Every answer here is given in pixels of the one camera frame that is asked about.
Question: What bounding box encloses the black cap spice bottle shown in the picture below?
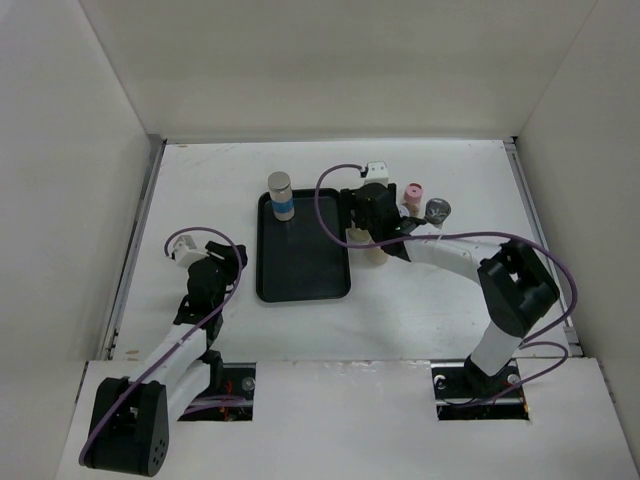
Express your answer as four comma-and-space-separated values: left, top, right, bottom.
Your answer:
346, 223, 375, 250

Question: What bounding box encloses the pink cap spice bottle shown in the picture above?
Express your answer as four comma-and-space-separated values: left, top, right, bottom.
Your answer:
403, 183, 424, 217

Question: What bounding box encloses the clear dome cap shaker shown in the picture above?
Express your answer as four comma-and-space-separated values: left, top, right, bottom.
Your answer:
424, 198, 452, 230

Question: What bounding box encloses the blue label bead jar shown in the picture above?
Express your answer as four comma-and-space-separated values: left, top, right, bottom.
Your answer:
268, 171, 295, 222

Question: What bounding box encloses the red label white lid jar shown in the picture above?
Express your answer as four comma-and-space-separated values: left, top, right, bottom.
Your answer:
397, 204, 411, 218

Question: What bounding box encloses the yellow cap spice bottle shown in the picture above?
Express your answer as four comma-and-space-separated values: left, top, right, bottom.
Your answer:
364, 241, 389, 266

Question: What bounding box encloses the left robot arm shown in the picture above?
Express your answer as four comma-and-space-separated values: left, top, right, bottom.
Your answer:
78, 230, 248, 477

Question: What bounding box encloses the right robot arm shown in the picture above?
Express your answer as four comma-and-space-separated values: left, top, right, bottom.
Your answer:
341, 183, 559, 398

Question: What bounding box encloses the black plastic tray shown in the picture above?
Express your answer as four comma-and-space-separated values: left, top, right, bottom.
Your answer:
255, 188, 351, 303

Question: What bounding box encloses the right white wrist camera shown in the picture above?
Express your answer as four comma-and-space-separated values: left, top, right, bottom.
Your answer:
361, 161, 389, 186

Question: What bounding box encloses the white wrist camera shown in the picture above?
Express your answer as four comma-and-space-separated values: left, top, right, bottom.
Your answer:
361, 161, 389, 186
166, 234, 207, 269

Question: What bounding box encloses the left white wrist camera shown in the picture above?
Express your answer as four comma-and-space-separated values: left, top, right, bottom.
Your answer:
166, 234, 207, 269

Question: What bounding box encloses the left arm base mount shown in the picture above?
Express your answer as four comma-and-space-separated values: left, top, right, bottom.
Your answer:
179, 363, 257, 422

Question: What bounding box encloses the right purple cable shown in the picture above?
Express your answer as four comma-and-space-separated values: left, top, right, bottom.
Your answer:
315, 163, 577, 401

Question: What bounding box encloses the purple cable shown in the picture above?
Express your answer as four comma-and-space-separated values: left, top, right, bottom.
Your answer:
315, 163, 577, 401
78, 225, 249, 464

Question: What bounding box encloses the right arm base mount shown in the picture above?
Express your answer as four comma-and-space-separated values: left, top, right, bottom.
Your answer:
431, 361, 529, 421

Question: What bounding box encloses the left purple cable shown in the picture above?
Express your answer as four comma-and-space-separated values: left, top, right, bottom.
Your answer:
78, 225, 249, 464

